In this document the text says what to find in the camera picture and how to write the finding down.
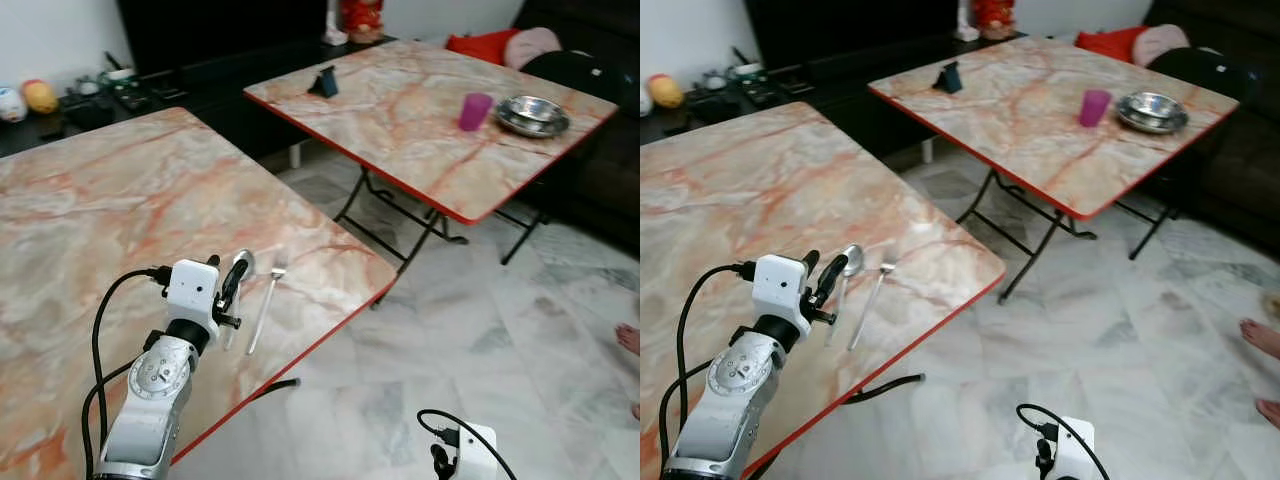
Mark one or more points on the steel spoon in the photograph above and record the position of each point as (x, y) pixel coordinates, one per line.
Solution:
(853, 260)
(246, 264)

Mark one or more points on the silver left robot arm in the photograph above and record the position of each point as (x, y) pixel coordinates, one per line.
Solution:
(150, 400)
(730, 400)

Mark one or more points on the steel fork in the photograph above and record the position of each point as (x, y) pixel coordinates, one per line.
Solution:
(874, 298)
(266, 300)

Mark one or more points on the dark phone stand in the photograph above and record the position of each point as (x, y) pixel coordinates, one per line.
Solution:
(325, 83)
(950, 79)

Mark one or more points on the orange egg toy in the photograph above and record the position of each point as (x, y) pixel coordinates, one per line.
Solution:
(667, 91)
(41, 97)

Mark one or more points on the dark sofa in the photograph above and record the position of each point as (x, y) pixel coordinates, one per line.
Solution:
(600, 170)
(1240, 160)

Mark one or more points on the white egg toy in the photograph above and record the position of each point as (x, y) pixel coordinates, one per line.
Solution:
(645, 100)
(11, 105)

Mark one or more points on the black television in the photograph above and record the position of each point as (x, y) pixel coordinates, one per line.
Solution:
(850, 30)
(220, 30)

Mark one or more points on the white tissue pack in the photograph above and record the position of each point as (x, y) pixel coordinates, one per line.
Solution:
(334, 28)
(966, 25)

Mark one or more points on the red laughing Buddha statue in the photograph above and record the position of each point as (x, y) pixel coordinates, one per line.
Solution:
(362, 20)
(994, 18)

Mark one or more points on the pink plastic cup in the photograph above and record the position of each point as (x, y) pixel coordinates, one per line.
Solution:
(1094, 108)
(475, 112)

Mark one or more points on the black plastic chair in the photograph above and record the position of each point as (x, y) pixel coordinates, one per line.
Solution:
(575, 75)
(1205, 72)

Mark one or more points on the steel plate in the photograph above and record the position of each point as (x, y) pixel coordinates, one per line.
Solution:
(530, 130)
(1150, 127)

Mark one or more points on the steel bowl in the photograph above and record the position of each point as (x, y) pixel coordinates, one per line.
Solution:
(1152, 105)
(532, 108)

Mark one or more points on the red pillow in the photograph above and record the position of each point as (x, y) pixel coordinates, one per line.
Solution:
(480, 47)
(1108, 44)

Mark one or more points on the pink pillow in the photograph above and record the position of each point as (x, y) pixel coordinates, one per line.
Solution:
(1160, 43)
(535, 45)

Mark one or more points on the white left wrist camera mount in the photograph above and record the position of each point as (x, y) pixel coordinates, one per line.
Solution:
(778, 288)
(192, 292)

